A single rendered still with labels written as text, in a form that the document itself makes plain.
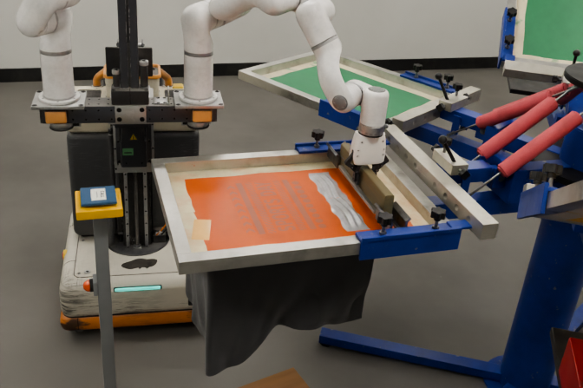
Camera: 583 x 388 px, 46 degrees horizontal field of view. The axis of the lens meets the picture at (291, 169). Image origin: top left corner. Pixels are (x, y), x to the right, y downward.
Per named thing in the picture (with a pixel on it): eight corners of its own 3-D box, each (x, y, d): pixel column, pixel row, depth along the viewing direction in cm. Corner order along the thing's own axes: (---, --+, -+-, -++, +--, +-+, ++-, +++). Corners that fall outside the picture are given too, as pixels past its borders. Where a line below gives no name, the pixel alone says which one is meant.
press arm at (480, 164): (442, 185, 215) (444, 171, 213) (433, 176, 221) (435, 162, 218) (489, 180, 221) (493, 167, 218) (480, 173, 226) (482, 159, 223)
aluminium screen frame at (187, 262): (179, 275, 170) (179, 262, 168) (151, 168, 219) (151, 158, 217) (458, 243, 193) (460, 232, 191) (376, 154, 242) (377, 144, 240)
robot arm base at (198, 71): (177, 88, 234) (177, 43, 227) (214, 88, 237) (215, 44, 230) (180, 104, 220) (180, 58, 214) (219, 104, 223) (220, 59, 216)
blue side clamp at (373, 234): (359, 260, 183) (363, 239, 180) (352, 250, 188) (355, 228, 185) (457, 249, 192) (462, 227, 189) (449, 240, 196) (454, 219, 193)
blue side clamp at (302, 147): (298, 167, 230) (299, 148, 227) (293, 161, 235) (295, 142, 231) (379, 161, 239) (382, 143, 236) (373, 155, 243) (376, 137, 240)
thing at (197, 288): (205, 380, 197) (207, 257, 178) (180, 287, 235) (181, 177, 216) (215, 378, 198) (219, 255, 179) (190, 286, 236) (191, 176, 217)
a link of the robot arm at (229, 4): (262, -36, 190) (292, -43, 206) (168, 13, 211) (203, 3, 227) (283, 13, 193) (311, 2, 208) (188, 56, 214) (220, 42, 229)
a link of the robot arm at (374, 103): (335, 82, 197) (348, 74, 205) (331, 116, 202) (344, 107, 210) (384, 95, 192) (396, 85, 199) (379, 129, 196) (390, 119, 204)
